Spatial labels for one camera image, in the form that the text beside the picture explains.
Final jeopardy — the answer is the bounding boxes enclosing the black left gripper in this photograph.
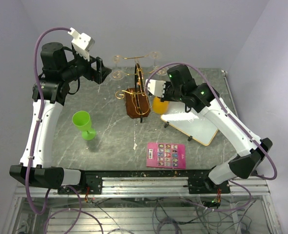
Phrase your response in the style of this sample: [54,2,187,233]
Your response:
[61,48,112,84]

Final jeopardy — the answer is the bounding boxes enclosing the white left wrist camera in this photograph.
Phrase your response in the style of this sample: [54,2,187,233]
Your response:
[68,28,95,61]

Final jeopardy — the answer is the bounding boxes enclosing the aluminium rail base frame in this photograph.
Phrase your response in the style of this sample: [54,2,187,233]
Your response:
[3,171,282,234]

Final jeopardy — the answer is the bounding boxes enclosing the clear tall champagne flute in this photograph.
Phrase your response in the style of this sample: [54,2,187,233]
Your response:
[110,69,125,81]

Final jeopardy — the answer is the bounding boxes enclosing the green plastic goblet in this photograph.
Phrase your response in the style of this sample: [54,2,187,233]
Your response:
[72,111,96,140]

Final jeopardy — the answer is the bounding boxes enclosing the gold framed mirror tray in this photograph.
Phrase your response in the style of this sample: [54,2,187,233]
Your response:
[160,102,218,146]

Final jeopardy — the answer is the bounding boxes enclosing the pink sticker card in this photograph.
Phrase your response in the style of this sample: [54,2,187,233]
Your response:
[146,142,186,170]

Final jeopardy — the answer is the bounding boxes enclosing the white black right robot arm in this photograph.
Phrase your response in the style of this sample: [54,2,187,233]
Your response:
[163,62,273,193]

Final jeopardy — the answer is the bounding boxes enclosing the orange plastic goblet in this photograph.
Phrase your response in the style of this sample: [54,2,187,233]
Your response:
[152,97,169,115]

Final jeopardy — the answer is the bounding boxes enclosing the gold wire wine glass rack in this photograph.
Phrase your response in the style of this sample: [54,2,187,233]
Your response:
[115,54,153,123]

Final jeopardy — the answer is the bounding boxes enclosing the clear wine glass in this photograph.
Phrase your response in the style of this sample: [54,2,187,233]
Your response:
[149,51,162,68]
[155,67,168,76]
[110,55,122,70]

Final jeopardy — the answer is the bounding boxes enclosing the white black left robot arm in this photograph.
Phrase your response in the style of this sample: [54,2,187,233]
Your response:
[9,42,111,194]

